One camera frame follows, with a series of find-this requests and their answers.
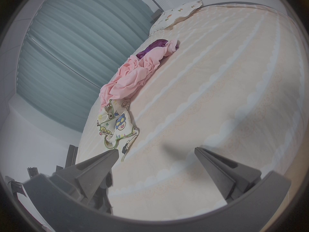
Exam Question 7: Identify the pink garment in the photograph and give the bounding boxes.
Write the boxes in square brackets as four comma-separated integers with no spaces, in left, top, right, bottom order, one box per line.
[99,40,179,111]

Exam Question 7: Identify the purple garment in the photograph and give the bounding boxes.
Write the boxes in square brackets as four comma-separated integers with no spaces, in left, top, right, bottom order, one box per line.
[136,39,180,60]

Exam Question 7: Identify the white printed garment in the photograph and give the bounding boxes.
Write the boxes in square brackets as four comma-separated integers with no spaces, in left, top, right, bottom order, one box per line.
[97,99,140,162]

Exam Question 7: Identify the grey bedside table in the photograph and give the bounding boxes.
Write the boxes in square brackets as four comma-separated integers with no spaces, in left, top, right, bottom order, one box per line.
[150,9,162,25]

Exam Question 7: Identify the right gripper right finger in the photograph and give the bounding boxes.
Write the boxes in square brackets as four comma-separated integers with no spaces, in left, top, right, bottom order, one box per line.
[195,147,263,204]

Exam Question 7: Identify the bed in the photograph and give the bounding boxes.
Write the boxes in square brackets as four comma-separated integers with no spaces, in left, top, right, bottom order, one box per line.
[75,0,306,220]

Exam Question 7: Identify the white printed pillow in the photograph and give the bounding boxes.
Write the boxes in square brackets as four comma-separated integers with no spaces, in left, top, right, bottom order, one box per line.
[148,0,203,36]

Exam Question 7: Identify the blue-green curtain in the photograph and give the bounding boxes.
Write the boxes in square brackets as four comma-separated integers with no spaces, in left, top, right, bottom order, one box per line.
[27,0,155,90]
[15,34,103,133]

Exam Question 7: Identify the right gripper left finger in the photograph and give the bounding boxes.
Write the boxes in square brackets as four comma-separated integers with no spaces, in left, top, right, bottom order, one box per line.
[49,149,119,200]

